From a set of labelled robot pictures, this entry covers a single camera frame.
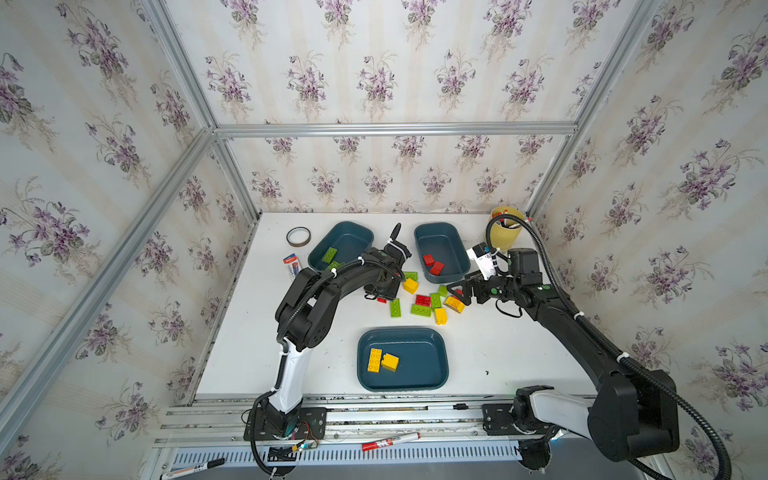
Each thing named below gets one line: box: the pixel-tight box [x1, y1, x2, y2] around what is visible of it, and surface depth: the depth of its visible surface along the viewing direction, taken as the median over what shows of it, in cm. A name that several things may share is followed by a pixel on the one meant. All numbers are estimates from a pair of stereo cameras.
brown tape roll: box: [286, 226, 312, 247], surface depth 115 cm
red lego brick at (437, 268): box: [430, 261, 445, 276], surface depth 106 cm
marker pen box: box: [282, 253, 302, 280], surface depth 106 cm
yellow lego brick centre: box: [403, 278, 419, 295], surface depth 100 cm
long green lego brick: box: [322, 247, 338, 264], surface depth 109 cm
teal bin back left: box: [308, 221, 374, 271], surface depth 112 cm
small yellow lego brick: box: [381, 353, 399, 372], surface depth 83 cm
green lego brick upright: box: [389, 298, 401, 318], surface depth 95 cm
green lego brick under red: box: [410, 304, 433, 318], surface depth 95 cm
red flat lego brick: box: [415, 294, 431, 307], surface depth 96 cm
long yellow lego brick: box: [367, 348, 383, 373], surface depth 84 cm
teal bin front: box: [357, 327, 449, 392], surface depth 84 cm
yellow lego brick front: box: [434, 308, 447, 325], surface depth 93 cm
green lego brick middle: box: [429, 293, 443, 309], surface depth 97 cm
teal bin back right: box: [414, 222, 471, 284], surface depth 112 cm
